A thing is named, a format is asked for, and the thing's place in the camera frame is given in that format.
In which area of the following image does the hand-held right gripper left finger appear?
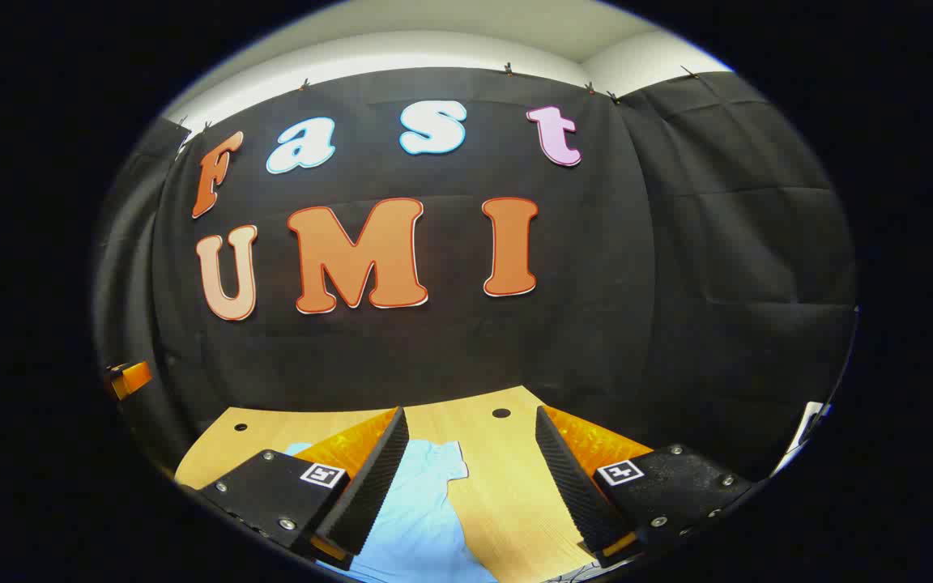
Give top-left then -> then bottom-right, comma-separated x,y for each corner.
195,406 -> 411,572

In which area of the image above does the light blue T-shirt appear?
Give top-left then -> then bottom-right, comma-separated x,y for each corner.
284,440 -> 500,583

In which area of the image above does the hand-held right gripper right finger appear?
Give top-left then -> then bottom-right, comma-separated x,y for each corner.
535,405 -> 759,568

